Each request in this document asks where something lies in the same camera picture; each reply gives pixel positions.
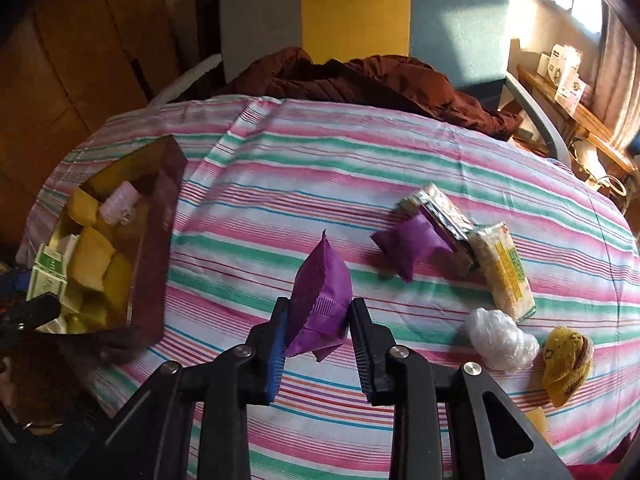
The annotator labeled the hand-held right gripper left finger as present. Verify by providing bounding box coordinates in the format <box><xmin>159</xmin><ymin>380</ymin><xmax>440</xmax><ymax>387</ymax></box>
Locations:
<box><xmin>92</xmin><ymin>296</ymin><xmax>291</xmax><ymax>480</ymax></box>

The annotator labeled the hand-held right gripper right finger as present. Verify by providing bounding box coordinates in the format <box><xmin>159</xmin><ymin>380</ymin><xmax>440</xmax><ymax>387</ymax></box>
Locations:
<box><xmin>348</xmin><ymin>297</ymin><xmax>576</xmax><ymax>480</ymax></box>

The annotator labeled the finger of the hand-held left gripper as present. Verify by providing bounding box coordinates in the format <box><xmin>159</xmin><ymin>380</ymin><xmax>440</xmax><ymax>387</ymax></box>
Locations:
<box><xmin>0</xmin><ymin>267</ymin><xmax>33</xmax><ymax>301</ymax></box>
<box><xmin>0</xmin><ymin>295</ymin><xmax>62</xmax><ymax>333</ymax></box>

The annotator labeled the green white box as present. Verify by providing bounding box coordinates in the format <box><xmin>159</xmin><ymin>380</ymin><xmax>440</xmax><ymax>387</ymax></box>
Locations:
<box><xmin>27</xmin><ymin>245</ymin><xmax>68</xmax><ymax>303</ymax></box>

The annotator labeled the purple snack packet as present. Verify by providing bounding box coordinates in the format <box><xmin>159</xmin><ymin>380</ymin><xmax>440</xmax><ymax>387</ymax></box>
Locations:
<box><xmin>371</xmin><ymin>210</ymin><xmax>451</xmax><ymax>283</ymax></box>
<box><xmin>284</xmin><ymin>229</ymin><xmax>353</xmax><ymax>363</ymax></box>

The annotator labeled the yellow sponge block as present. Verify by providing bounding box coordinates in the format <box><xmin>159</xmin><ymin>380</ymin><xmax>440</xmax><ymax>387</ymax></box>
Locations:
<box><xmin>102</xmin><ymin>252</ymin><xmax>133</xmax><ymax>306</ymax></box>
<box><xmin>70</xmin><ymin>225</ymin><xmax>118</xmax><ymax>291</ymax></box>
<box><xmin>67</xmin><ymin>187</ymin><xmax>103</xmax><ymax>228</ymax></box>

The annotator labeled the pink snack packet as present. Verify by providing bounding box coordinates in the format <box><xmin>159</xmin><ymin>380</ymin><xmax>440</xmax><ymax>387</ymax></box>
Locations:
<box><xmin>98</xmin><ymin>181</ymin><xmax>138</xmax><ymax>226</ymax></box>

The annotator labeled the square metal tin box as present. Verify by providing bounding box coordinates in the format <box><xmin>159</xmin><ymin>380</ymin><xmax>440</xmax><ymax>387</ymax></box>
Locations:
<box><xmin>32</xmin><ymin>134</ymin><xmax>190</xmax><ymax>346</ymax></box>

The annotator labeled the clear plastic wad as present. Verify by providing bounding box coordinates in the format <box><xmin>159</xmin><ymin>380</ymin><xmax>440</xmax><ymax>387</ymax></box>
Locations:
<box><xmin>466</xmin><ymin>307</ymin><xmax>541</xmax><ymax>373</ymax></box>

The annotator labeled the dark striped cracker packet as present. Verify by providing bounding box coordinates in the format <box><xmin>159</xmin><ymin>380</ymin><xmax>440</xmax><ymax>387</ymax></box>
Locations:
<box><xmin>397</xmin><ymin>182</ymin><xmax>476</xmax><ymax>278</ymax></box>

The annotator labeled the yellow round snack packet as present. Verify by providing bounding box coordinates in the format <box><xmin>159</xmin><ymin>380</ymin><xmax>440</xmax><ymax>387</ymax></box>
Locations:
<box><xmin>542</xmin><ymin>326</ymin><xmax>595</xmax><ymax>408</ymax></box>

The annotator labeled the yellow label cracker packet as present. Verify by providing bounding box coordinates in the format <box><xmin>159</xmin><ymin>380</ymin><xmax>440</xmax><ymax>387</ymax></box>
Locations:
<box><xmin>467</xmin><ymin>220</ymin><xmax>537</xmax><ymax>322</ymax></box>

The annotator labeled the pink green striped tablecloth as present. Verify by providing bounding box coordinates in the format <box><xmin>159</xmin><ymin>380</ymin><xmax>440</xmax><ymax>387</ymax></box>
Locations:
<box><xmin>15</xmin><ymin>95</ymin><xmax>640</xmax><ymax>468</ymax></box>

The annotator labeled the small yellow sponge piece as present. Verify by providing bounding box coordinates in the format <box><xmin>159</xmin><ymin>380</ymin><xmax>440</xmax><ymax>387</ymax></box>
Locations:
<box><xmin>527</xmin><ymin>407</ymin><xmax>551</xmax><ymax>433</ymax></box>

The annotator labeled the wooden wardrobe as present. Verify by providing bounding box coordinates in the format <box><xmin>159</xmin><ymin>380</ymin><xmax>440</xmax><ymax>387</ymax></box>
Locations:
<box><xmin>0</xmin><ymin>0</ymin><xmax>201</xmax><ymax>246</ymax></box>

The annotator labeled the red blanket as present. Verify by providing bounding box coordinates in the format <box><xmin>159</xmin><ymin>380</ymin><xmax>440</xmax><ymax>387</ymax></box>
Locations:
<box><xmin>565</xmin><ymin>460</ymin><xmax>626</xmax><ymax>480</ymax></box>

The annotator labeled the brown quilted jacket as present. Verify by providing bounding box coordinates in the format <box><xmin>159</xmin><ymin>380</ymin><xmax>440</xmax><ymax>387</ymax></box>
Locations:
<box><xmin>172</xmin><ymin>47</ymin><xmax>523</xmax><ymax>141</ymax></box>

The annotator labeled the wooden side table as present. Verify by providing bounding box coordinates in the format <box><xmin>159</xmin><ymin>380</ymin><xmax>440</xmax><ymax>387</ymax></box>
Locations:
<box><xmin>517</xmin><ymin>62</ymin><xmax>636</xmax><ymax>176</ymax></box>

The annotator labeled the white printed package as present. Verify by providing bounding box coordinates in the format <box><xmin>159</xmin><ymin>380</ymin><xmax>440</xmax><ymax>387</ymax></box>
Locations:
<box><xmin>547</xmin><ymin>45</ymin><xmax>583</xmax><ymax>86</ymax></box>
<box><xmin>555</xmin><ymin>75</ymin><xmax>588</xmax><ymax>106</ymax></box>

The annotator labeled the grey yellow blue armchair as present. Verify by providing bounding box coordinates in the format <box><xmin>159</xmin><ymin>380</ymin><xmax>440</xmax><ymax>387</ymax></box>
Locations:
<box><xmin>147</xmin><ymin>0</ymin><xmax>573</xmax><ymax>166</ymax></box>

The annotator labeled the beige patterned curtain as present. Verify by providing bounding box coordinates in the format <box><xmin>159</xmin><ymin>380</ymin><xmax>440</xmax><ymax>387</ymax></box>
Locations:
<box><xmin>580</xmin><ymin>0</ymin><xmax>640</xmax><ymax>151</ymax></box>

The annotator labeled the white cable loop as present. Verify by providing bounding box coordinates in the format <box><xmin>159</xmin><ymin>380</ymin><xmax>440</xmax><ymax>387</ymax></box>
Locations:
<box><xmin>592</xmin><ymin>175</ymin><xmax>628</xmax><ymax>206</ymax></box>

